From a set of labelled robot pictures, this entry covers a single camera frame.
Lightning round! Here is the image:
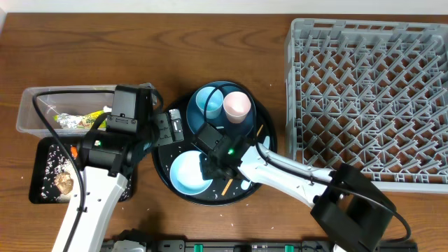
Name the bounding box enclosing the grey dishwasher rack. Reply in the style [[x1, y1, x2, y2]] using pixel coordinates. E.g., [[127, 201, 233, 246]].
[[284, 18, 447, 194]]

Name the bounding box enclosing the wooden chopstick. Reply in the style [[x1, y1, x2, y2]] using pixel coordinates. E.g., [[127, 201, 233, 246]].
[[221, 124, 264, 196]]

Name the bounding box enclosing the spilled white rice pile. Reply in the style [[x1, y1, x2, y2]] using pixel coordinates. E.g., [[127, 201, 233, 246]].
[[38, 144, 79, 203]]

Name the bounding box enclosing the white tissue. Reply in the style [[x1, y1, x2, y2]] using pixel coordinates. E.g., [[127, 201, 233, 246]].
[[103, 106, 112, 113]]

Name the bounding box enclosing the white plastic knife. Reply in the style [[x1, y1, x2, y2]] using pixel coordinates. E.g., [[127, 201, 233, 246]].
[[241, 136, 270, 190]]

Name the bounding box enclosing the light blue cup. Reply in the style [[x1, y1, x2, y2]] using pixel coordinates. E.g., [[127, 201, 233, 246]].
[[195, 86, 224, 120]]

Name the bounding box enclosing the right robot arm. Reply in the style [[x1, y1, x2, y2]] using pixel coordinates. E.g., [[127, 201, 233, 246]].
[[194, 123, 396, 251]]

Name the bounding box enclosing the orange carrot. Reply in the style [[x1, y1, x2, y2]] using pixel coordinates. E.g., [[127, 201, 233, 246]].
[[70, 146, 78, 158]]

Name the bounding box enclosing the round black serving tray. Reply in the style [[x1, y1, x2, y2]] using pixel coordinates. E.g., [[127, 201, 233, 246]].
[[152, 89, 278, 206]]

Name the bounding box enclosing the dark blue plate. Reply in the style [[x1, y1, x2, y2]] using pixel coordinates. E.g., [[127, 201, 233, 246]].
[[186, 80, 255, 138]]

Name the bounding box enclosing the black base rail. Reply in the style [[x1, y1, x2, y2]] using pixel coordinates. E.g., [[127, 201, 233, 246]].
[[104, 238, 419, 252]]

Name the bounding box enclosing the dried brown mushroom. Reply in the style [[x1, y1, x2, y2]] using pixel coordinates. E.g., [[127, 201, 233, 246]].
[[54, 171, 74, 195]]

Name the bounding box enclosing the green snack wrapper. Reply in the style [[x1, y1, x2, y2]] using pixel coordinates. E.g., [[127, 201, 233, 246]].
[[53, 111, 104, 130]]

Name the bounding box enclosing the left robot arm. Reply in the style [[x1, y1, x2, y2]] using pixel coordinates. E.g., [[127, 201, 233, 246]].
[[52, 84, 182, 251]]

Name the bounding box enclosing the clear plastic bin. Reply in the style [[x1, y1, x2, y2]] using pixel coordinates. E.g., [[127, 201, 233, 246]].
[[16, 85, 116, 139]]

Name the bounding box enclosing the light blue rice bowl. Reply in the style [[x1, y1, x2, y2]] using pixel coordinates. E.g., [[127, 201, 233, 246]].
[[169, 150, 213, 195]]

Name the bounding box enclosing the black rectangular tray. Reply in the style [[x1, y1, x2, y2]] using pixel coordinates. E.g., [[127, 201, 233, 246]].
[[28, 135, 138, 204]]

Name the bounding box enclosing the pink cup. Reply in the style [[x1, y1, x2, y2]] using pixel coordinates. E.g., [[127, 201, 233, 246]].
[[223, 92, 251, 124]]

